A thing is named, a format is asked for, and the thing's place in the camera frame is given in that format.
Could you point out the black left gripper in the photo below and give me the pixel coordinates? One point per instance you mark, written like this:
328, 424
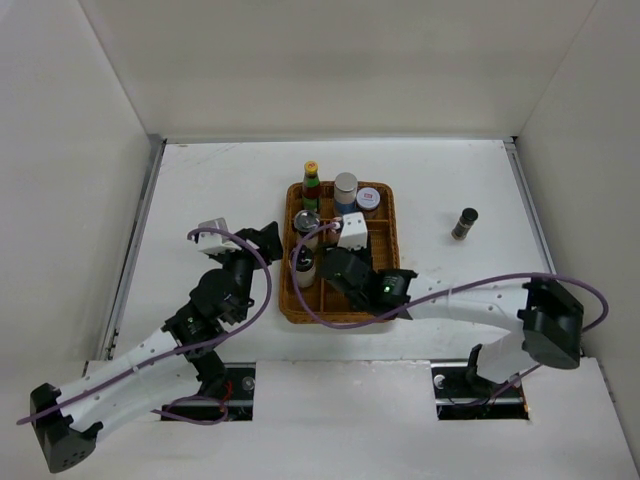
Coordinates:
267, 237

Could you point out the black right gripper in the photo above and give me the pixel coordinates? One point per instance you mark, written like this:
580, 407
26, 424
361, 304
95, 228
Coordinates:
361, 252

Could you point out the white bottle black cap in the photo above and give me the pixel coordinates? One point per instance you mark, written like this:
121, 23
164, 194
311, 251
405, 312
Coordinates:
304, 268

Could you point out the clear jar grey lid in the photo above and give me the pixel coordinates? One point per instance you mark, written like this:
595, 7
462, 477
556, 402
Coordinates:
304, 222

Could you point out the red sauce bottle yellow cap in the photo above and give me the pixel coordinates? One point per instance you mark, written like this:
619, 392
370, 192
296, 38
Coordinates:
311, 187

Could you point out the brown spice jar red label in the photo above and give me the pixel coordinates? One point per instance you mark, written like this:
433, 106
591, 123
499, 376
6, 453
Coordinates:
368, 202

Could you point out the white bead jar silver lid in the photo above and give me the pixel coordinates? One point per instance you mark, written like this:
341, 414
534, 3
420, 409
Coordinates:
345, 193

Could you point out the slim dark pepper bottle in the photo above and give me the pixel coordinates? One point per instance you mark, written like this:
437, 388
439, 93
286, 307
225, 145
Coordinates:
467, 219

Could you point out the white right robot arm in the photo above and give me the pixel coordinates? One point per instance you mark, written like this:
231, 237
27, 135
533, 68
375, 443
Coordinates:
541, 320

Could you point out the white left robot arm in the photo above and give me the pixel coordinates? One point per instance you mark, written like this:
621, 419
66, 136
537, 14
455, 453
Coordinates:
178, 361

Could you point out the brown wicker divided tray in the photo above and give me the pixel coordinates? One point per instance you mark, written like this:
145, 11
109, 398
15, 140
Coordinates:
322, 298

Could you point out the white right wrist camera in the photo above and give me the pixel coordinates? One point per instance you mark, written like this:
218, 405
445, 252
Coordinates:
354, 232

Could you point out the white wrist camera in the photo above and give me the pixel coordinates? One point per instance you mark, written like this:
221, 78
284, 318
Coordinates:
213, 243
354, 232

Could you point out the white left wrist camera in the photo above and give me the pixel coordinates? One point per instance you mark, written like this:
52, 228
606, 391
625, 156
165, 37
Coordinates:
213, 243

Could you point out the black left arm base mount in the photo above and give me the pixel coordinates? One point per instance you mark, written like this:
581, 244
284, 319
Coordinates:
229, 398

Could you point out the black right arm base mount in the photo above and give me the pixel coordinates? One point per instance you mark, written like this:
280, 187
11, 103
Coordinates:
462, 396

